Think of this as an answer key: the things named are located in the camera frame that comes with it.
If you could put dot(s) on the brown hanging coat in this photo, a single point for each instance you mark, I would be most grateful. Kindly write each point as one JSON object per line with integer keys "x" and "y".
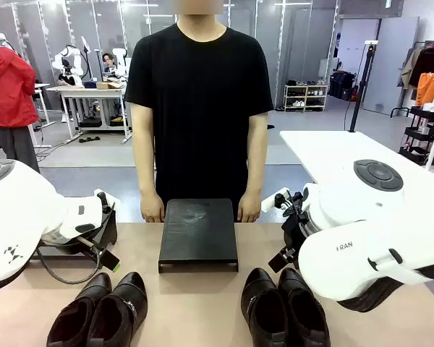
{"x": 410, "y": 68}

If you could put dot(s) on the cardboard box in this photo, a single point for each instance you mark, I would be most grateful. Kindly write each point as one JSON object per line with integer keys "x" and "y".
{"x": 107, "y": 85}

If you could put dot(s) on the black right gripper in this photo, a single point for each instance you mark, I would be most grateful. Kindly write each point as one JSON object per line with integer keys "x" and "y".
{"x": 294, "y": 235}

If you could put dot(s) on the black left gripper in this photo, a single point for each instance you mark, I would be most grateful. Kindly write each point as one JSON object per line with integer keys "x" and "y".
{"x": 65, "y": 244}

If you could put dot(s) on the black bags pile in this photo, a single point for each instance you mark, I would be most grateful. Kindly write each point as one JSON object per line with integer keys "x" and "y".
{"x": 341, "y": 85}

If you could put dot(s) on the orange hanging garment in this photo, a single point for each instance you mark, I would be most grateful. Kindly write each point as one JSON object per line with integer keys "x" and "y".
{"x": 428, "y": 88}

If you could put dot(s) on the person's left forearm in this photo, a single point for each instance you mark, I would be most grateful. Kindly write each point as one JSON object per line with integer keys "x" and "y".
{"x": 257, "y": 170}

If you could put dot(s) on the black camera tripod pole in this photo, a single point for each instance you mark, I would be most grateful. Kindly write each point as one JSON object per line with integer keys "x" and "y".
{"x": 360, "y": 90}

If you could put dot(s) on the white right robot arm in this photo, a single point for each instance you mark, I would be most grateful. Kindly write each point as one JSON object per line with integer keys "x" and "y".
{"x": 347, "y": 260}

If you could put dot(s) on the black pointed ankle shoe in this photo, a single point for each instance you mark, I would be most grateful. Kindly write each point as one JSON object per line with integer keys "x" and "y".
{"x": 76, "y": 311}
{"x": 123, "y": 307}

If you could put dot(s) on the person's right hand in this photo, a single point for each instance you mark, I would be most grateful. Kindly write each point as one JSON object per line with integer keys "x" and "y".
{"x": 152, "y": 207}

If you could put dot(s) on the person in black t-shirt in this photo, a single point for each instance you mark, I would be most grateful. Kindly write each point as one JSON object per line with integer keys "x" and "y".
{"x": 199, "y": 108}

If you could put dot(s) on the seated person with glasses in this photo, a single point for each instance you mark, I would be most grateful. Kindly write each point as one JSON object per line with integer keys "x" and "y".
{"x": 110, "y": 65}

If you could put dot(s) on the black hanging garment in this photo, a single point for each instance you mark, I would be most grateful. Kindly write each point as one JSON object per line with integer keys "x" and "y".
{"x": 428, "y": 63}

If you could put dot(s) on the black rolling cart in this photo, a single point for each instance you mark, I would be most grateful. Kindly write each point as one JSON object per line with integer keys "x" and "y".
{"x": 419, "y": 133}

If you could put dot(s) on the black loafer shoe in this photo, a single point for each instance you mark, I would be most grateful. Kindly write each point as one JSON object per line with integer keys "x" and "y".
{"x": 260, "y": 307}
{"x": 304, "y": 314}

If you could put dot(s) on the black stand with scuffed top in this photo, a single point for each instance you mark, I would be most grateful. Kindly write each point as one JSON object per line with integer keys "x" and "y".
{"x": 197, "y": 231}

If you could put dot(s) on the person in red jacket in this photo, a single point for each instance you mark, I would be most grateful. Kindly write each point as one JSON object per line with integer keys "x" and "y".
{"x": 7, "y": 94}

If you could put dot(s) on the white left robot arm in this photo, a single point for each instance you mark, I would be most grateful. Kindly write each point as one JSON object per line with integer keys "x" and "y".
{"x": 21, "y": 202}

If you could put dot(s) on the white background work table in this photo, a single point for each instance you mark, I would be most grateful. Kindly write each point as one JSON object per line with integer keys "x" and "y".
{"x": 90, "y": 92}

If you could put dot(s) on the small white desk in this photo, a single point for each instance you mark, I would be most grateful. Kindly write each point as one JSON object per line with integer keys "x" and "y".
{"x": 43, "y": 105}

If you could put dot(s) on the white side table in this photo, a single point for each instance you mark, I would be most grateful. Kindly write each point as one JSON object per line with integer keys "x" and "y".
{"x": 329, "y": 152}

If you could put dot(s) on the black floor power strip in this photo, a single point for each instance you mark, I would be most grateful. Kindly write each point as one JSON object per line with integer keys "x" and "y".
{"x": 89, "y": 139}

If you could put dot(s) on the person's right forearm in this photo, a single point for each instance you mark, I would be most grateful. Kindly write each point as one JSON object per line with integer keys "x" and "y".
{"x": 144, "y": 170}

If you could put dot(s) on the white shoe rack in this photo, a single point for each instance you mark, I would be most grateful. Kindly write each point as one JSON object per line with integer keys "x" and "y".
{"x": 305, "y": 97}

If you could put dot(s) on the person's left hand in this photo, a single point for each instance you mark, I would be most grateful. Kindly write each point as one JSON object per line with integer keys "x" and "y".
{"x": 249, "y": 207}

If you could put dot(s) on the black shoe stand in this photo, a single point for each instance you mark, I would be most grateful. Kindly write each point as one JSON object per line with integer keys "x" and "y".
{"x": 109, "y": 231}

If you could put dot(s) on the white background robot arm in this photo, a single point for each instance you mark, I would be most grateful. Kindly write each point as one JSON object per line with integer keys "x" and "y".
{"x": 70, "y": 61}

